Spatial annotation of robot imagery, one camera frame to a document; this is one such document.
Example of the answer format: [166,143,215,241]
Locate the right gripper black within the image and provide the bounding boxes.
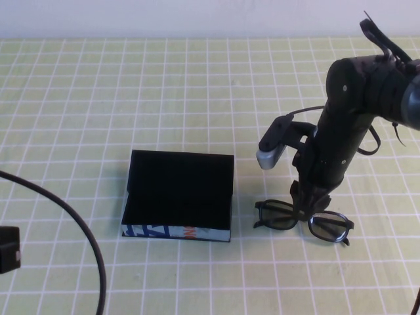
[289,130,366,215]

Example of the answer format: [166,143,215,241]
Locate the black frame glasses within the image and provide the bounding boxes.
[252,199,356,246]

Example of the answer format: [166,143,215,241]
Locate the black glasses case printed side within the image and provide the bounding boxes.
[121,149,236,243]

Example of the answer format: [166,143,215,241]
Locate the black zip tie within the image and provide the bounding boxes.
[392,120,407,149]

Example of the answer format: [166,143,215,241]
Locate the green white grid tablecloth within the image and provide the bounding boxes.
[0,36,420,315]

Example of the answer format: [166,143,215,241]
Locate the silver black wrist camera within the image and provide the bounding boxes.
[257,115,291,170]

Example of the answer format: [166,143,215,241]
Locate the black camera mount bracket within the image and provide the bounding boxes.
[284,121,316,149]

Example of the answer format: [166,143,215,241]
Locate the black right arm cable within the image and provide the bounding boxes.
[284,11,420,315]

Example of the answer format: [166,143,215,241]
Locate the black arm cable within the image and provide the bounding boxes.
[0,169,108,315]
[284,11,420,315]

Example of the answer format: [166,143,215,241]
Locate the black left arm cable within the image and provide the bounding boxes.
[0,169,108,315]

